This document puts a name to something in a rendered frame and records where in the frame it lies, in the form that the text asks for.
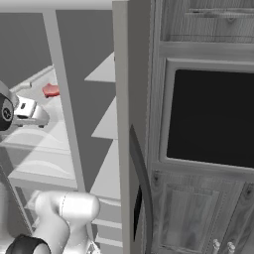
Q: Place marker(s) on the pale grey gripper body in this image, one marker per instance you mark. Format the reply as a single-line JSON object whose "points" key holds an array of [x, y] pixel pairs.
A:
{"points": [[39, 115]]}

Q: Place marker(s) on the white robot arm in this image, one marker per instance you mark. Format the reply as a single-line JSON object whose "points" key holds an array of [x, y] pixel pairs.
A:
{"points": [[66, 208]]}

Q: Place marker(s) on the pale freezer shelf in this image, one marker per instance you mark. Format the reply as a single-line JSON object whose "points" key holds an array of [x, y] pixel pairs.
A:
{"points": [[54, 134], [49, 168]]}

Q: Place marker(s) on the red frozen steak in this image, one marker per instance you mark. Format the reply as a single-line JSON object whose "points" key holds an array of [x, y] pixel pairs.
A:
{"points": [[51, 90]]}

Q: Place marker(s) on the grey fridge door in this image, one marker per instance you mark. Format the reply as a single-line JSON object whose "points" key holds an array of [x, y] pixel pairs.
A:
{"points": [[120, 99]]}

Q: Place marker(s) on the grey fridge freezer cabinet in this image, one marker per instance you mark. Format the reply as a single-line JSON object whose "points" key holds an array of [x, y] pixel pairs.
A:
{"points": [[86, 39]]}

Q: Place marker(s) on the built-in oven with black window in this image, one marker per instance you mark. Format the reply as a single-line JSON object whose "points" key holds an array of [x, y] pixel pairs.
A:
{"points": [[211, 115]]}

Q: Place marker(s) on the wide grey wooden cupboard door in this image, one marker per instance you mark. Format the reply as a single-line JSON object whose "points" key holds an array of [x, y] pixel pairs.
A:
{"points": [[191, 215]]}

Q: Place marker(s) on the grey wooden cupboard drawer front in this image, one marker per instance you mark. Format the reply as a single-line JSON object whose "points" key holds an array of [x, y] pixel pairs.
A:
{"points": [[205, 29]]}

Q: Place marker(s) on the white cupboard knob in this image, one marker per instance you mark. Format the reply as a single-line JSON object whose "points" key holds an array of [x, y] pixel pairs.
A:
{"points": [[231, 248], [216, 246]]}

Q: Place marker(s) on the narrow grey wooden cupboard door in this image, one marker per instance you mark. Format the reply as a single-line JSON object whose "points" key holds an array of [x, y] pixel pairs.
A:
{"points": [[246, 228]]}

